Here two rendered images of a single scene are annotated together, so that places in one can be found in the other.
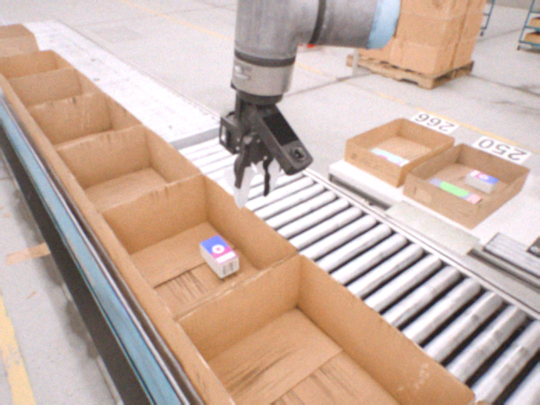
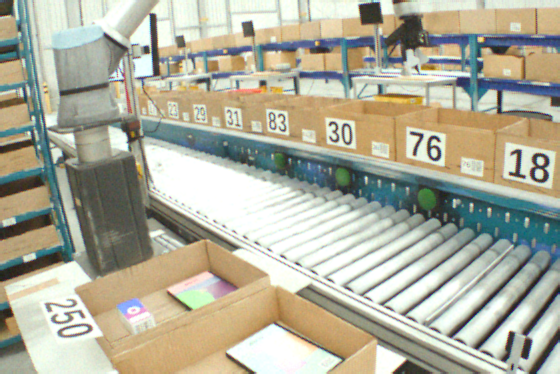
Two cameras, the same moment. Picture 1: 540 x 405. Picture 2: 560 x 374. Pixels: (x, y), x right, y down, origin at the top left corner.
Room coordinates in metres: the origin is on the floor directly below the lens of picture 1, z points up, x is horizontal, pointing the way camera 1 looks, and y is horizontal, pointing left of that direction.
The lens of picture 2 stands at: (2.11, -0.46, 1.33)
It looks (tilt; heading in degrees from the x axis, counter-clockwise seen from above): 18 degrees down; 181
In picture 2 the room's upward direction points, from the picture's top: 5 degrees counter-clockwise
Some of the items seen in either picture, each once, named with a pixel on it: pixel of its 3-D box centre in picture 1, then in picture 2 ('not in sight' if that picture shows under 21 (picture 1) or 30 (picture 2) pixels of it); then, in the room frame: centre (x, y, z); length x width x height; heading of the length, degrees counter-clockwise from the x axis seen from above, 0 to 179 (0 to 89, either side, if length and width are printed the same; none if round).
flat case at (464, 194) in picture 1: (448, 195); (209, 295); (1.22, -0.67, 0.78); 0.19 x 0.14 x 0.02; 42
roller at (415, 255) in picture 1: (367, 283); (343, 234); (0.84, -0.30, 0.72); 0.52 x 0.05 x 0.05; 127
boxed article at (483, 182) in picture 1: (481, 181); (136, 318); (1.32, -0.83, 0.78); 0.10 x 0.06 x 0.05; 39
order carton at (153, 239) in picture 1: (196, 257); (462, 141); (0.69, 0.16, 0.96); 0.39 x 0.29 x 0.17; 38
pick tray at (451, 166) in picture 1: (466, 181); (170, 301); (1.28, -0.75, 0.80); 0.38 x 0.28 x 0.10; 129
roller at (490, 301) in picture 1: (445, 343); (291, 214); (0.63, -0.46, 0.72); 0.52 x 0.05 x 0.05; 127
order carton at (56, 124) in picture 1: (88, 137); not in sight; (1.32, 0.64, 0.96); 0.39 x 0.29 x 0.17; 37
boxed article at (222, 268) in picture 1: (218, 256); not in sight; (0.76, 0.12, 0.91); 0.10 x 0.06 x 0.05; 36
